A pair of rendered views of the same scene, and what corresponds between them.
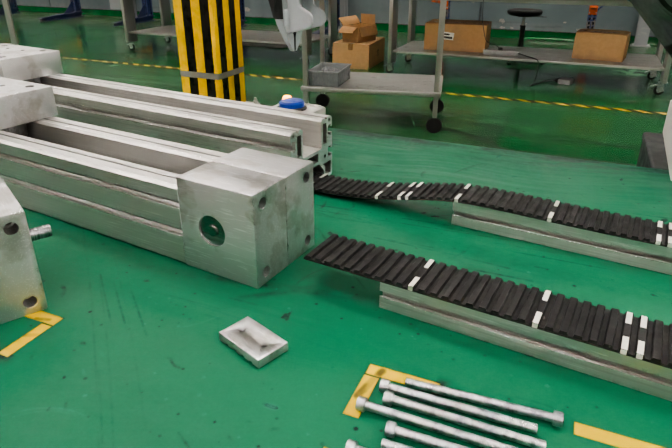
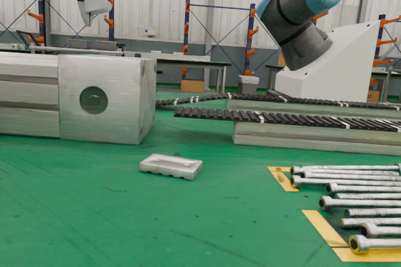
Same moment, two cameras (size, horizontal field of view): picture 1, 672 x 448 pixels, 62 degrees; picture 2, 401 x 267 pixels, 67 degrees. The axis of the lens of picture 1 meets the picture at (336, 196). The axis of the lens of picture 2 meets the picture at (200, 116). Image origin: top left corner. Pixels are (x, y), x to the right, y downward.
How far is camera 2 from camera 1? 0.28 m
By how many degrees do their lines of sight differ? 30
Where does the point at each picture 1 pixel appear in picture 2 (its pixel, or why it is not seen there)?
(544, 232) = (280, 111)
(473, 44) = not seen: hidden behind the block
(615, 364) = (388, 144)
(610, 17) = (191, 76)
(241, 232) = (126, 95)
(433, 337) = (283, 151)
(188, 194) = (70, 69)
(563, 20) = (170, 77)
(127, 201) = not seen: outside the picture
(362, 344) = (247, 159)
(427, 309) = (269, 137)
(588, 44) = (187, 85)
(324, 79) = not seen: hidden behind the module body
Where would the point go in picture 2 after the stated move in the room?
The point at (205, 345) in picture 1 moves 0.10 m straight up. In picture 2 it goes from (130, 176) to (132, 55)
